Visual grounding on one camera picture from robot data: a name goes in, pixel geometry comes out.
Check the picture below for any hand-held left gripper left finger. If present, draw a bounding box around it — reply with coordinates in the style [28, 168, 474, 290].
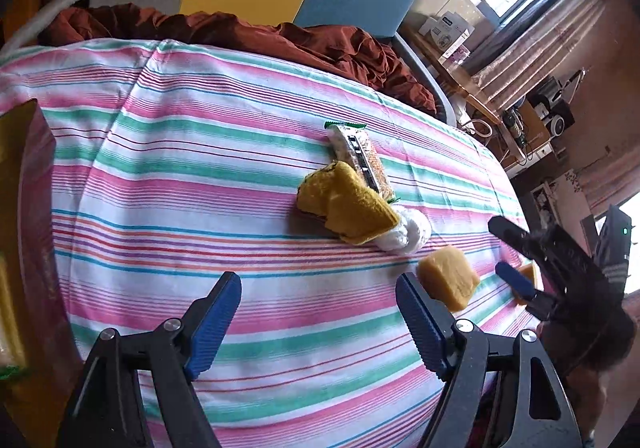
[55, 271, 243, 448]

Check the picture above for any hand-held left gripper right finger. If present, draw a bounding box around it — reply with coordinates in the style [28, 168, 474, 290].
[395, 272, 583, 448]

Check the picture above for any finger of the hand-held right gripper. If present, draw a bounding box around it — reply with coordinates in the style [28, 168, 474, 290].
[495, 262, 566, 324]
[487, 215, 616, 290]

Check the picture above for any small yellow sock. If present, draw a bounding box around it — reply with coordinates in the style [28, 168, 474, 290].
[515, 262, 542, 305]

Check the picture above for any yellow sponge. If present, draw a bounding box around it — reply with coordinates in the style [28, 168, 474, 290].
[417, 245, 481, 313]

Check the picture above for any yellow cardboard box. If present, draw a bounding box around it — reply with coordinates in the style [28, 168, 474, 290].
[0, 98, 66, 429]

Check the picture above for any person's right forearm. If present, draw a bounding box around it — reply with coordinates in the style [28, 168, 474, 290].
[537, 298, 633, 448]

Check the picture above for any white plastic bag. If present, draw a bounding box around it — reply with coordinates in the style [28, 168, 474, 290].
[377, 207, 433, 256]

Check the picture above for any small round speaker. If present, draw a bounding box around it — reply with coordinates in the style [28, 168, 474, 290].
[542, 101, 576, 134]

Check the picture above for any yellow fuzzy sock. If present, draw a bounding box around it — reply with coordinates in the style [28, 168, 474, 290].
[325, 161, 401, 245]

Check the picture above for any striped bedsheet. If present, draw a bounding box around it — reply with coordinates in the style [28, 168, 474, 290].
[0, 38, 556, 448]

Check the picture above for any yellow folded sock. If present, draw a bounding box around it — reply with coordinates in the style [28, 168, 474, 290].
[298, 167, 346, 224]

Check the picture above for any wooden desk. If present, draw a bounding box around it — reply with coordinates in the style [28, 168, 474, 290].
[402, 23, 503, 124]

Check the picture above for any clear snack packet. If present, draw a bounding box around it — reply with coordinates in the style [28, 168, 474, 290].
[324, 122, 396, 201]

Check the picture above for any pink patterned curtain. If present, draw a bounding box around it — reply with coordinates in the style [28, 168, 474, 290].
[470, 0, 621, 102]

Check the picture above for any white product box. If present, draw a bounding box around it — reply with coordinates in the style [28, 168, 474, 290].
[419, 12, 476, 49]

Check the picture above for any rust brown blanket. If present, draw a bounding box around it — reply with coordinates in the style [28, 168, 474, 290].
[39, 3, 438, 116]

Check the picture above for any white cable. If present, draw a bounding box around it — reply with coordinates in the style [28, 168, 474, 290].
[460, 117, 497, 138]

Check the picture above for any grey bed frame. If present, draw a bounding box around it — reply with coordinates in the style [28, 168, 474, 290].
[395, 31, 458, 126]

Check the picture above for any white curved rail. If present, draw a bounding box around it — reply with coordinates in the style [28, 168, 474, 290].
[0, 0, 93, 54]

